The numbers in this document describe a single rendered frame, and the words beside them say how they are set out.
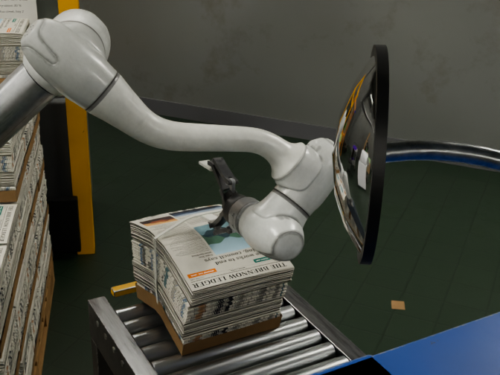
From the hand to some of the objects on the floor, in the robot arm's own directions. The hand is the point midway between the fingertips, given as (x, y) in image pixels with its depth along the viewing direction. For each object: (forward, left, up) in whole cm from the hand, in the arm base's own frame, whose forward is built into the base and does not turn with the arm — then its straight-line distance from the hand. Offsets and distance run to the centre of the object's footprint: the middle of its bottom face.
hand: (205, 188), depth 194 cm
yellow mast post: (+133, +136, -117) cm, 224 cm away
